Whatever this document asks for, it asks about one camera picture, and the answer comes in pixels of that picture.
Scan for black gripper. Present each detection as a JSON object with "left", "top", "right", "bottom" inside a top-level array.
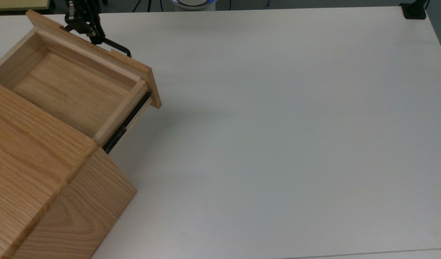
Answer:
[{"left": 64, "top": 0, "right": 106, "bottom": 46}]

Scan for black metal drawer handle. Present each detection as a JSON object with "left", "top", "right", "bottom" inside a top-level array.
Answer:
[{"left": 98, "top": 37, "right": 132, "bottom": 58}]

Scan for wooden drawer with handle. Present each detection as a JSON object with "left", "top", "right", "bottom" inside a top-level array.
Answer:
[{"left": 0, "top": 9, "right": 162, "bottom": 148}]

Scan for wooden drawer cabinet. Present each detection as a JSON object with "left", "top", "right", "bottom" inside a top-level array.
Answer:
[{"left": 0, "top": 79, "right": 137, "bottom": 259}]

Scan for black tripod legs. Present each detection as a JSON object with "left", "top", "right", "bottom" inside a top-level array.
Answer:
[{"left": 132, "top": 0, "right": 153, "bottom": 13}]

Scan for yellow board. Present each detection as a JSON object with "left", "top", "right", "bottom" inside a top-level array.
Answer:
[{"left": 0, "top": 0, "right": 56, "bottom": 13}]

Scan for black table clamp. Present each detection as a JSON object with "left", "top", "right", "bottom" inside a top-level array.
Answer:
[{"left": 399, "top": 0, "right": 431, "bottom": 20}]

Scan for black drawer slide rail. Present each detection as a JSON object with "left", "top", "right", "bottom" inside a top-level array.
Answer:
[{"left": 103, "top": 91, "right": 152, "bottom": 155}]

